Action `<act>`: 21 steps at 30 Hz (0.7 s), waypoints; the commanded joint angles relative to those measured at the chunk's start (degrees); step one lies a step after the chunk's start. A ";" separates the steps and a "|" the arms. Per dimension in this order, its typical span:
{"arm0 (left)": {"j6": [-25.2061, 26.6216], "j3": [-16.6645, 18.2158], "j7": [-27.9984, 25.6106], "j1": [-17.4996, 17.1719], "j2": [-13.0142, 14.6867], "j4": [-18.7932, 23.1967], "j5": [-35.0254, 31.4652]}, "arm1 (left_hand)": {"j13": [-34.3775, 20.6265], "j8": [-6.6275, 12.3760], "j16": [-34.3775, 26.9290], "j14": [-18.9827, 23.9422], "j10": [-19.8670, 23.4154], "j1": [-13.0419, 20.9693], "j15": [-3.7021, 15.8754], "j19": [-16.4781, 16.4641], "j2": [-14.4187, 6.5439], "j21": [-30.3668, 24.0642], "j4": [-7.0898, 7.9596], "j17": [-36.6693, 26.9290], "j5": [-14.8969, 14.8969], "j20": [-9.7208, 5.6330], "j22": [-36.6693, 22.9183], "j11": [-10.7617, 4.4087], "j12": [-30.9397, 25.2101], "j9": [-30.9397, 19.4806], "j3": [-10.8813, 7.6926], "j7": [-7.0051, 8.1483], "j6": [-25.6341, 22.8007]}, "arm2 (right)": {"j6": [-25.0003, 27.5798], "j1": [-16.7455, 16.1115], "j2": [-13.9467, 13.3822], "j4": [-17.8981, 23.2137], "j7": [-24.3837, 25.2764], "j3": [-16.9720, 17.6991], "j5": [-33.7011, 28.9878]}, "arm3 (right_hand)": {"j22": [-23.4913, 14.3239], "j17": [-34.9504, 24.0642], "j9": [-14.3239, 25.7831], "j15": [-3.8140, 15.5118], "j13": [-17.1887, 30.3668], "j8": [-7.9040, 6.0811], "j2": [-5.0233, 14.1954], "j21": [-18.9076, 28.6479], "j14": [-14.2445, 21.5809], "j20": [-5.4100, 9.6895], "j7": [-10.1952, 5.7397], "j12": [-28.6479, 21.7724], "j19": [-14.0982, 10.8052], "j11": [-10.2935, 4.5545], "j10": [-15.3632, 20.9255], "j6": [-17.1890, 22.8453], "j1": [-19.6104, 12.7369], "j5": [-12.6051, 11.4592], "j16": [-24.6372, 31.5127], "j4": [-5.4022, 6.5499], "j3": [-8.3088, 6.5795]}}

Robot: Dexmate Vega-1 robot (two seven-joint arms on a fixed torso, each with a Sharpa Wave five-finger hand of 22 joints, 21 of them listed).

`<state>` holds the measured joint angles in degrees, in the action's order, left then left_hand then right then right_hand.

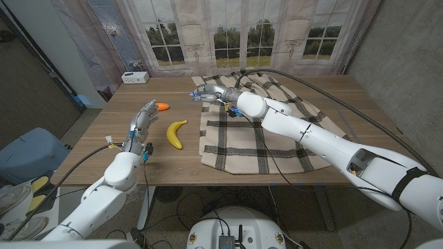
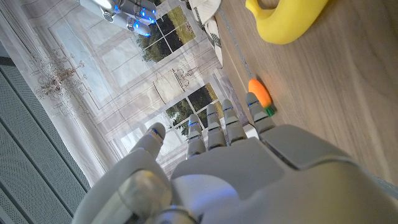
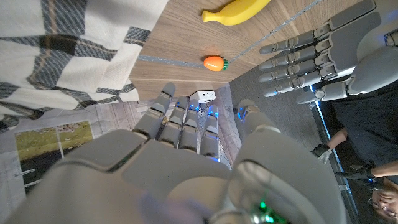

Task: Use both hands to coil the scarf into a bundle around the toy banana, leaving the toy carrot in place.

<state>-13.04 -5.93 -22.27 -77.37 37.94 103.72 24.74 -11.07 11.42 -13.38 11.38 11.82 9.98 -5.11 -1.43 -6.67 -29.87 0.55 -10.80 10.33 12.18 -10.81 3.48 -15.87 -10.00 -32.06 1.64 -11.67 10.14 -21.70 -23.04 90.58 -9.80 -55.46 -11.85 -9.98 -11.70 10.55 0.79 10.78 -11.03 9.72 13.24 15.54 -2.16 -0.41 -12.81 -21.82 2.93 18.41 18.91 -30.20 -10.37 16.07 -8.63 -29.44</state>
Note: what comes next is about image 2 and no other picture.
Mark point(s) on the cream plaid scarf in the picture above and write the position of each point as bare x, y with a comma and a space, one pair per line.
213, 31

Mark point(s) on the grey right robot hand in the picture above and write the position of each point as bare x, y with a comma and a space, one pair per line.
130, 12

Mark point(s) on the yellow toy banana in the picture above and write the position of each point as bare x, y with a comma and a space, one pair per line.
283, 25

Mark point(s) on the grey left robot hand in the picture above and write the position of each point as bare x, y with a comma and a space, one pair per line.
248, 180

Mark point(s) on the orange toy carrot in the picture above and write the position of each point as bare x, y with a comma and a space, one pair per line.
260, 93

